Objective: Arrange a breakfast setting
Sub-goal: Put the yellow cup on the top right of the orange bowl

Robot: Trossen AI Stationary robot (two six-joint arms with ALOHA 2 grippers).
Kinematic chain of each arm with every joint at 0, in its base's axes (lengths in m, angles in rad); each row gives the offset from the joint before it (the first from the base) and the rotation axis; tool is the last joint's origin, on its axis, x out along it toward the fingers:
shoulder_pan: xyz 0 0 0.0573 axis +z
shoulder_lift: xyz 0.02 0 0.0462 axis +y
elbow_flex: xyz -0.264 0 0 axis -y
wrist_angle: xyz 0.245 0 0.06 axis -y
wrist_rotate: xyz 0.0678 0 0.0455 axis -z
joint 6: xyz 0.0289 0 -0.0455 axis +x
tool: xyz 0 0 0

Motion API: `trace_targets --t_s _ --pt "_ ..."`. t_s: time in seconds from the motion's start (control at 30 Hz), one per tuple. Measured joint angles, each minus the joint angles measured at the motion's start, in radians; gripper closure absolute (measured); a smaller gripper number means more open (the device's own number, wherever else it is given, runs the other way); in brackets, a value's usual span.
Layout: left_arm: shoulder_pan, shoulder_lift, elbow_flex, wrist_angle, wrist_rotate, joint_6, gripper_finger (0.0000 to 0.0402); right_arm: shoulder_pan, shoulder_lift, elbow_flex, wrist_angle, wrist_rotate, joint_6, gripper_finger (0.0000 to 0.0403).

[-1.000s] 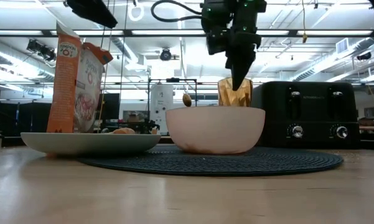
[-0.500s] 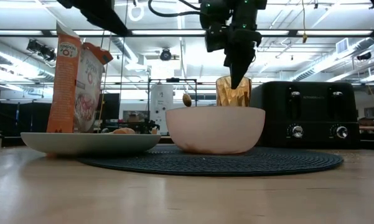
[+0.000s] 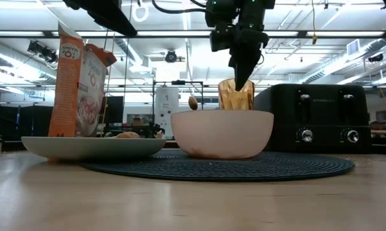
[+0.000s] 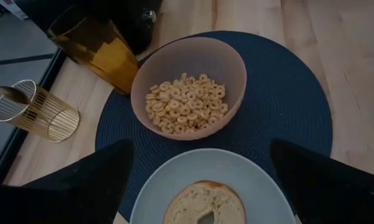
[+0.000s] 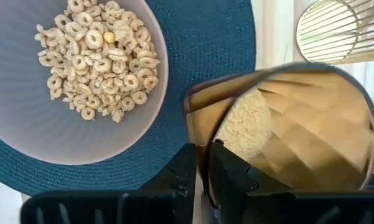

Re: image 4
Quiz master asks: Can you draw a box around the ring-shaped cereal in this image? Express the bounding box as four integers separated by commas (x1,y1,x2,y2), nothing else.
145,72,230,134

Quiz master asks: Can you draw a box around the gold spoon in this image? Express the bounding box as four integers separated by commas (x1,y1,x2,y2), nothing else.
0,86,31,105

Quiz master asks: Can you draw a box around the small glass cup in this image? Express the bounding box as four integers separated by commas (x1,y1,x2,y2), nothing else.
0,79,81,143

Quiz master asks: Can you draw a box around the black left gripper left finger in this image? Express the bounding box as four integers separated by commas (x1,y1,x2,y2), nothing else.
0,139,135,224

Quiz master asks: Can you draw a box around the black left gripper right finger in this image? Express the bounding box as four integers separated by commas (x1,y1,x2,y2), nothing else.
269,139,374,224

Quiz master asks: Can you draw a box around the pink bowl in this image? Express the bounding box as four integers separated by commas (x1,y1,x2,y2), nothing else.
130,37,248,141

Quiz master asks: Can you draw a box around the black four-slot toaster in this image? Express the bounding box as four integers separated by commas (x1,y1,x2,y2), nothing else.
15,0,162,56

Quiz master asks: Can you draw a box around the amber faceted glass tumbler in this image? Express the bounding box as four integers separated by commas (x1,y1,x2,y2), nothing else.
47,4,140,95

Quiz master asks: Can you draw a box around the bagel half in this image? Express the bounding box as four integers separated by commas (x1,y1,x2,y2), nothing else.
162,180,246,224

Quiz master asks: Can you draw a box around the dark blue round placemat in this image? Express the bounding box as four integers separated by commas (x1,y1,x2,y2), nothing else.
95,30,333,222

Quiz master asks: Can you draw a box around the light blue plate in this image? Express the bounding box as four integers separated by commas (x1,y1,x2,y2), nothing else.
129,147,297,224

